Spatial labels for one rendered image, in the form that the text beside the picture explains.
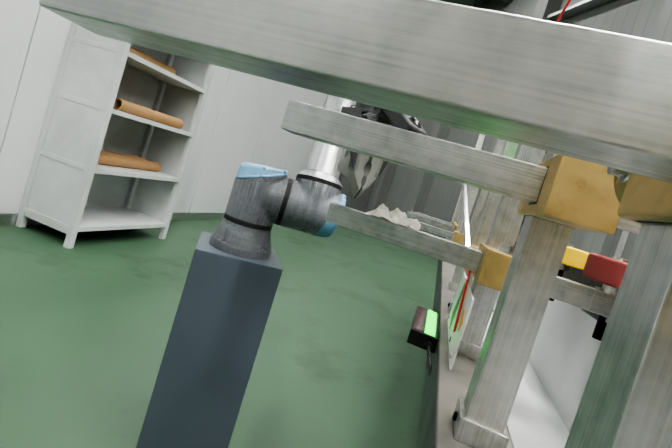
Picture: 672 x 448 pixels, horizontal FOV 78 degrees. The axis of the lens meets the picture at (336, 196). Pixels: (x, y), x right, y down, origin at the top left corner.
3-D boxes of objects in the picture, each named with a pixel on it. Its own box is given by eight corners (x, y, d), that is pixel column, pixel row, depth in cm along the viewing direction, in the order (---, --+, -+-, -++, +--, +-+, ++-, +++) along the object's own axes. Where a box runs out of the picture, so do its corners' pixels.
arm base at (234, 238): (206, 248, 116) (217, 215, 116) (210, 234, 135) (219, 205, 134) (272, 264, 121) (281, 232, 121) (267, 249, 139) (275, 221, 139)
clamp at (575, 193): (534, 212, 31) (556, 147, 31) (507, 211, 44) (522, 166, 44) (624, 238, 30) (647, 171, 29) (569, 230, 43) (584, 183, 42)
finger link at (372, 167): (350, 195, 78) (364, 148, 78) (370, 202, 73) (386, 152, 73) (337, 192, 76) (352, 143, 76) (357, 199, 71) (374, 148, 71)
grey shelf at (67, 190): (15, 225, 263) (80, -12, 256) (122, 222, 350) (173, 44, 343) (67, 248, 251) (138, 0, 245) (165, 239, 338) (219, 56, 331)
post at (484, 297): (441, 384, 63) (541, 82, 61) (442, 375, 67) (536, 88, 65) (464, 394, 62) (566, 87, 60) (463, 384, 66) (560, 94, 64)
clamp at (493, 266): (475, 283, 56) (487, 247, 55) (469, 269, 69) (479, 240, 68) (518, 298, 54) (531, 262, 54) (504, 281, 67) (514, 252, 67)
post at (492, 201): (449, 315, 87) (521, 96, 85) (449, 311, 91) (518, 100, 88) (466, 321, 86) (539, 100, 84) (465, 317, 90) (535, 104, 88)
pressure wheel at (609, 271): (574, 336, 53) (603, 251, 53) (557, 320, 61) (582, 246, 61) (642, 360, 51) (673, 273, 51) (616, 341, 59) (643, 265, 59)
